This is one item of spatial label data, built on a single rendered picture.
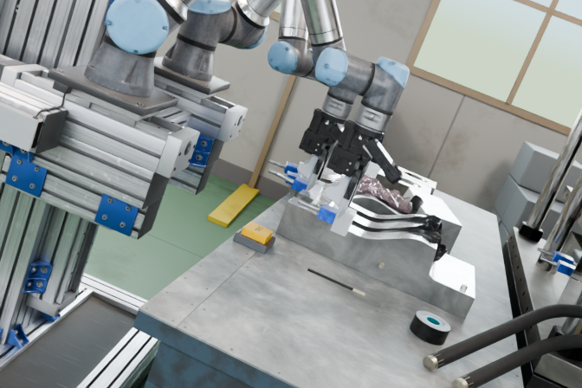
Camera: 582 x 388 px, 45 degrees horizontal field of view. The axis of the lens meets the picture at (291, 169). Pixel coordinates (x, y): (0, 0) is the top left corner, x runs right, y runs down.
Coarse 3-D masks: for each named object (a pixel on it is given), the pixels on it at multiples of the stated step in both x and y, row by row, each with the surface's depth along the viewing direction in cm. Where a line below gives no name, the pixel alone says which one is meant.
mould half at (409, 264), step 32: (288, 224) 175; (320, 224) 173; (384, 224) 184; (416, 224) 182; (352, 256) 172; (384, 256) 170; (416, 256) 169; (448, 256) 191; (416, 288) 170; (448, 288) 168
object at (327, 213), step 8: (304, 200) 163; (312, 208) 162; (320, 208) 160; (328, 208) 161; (320, 216) 160; (328, 216) 160; (344, 216) 158; (352, 216) 158; (336, 224) 159; (344, 224) 159; (336, 232) 159; (344, 232) 159
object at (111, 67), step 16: (112, 48) 150; (96, 64) 153; (112, 64) 150; (128, 64) 150; (144, 64) 153; (96, 80) 150; (112, 80) 150; (128, 80) 151; (144, 80) 153; (144, 96) 155
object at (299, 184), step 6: (276, 174) 193; (288, 180) 193; (294, 180) 191; (300, 180) 191; (306, 180) 194; (318, 180) 193; (294, 186) 191; (300, 186) 191; (306, 186) 190; (318, 186) 189; (312, 192) 190; (318, 192) 189
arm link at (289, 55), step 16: (288, 0) 178; (288, 16) 178; (288, 32) 178; (304, 32) 179; (272, 48) 178; (288, 48) 175; (304, 48) 179; (272, 64) 178; (288, 64) 176; (304, 64) 180
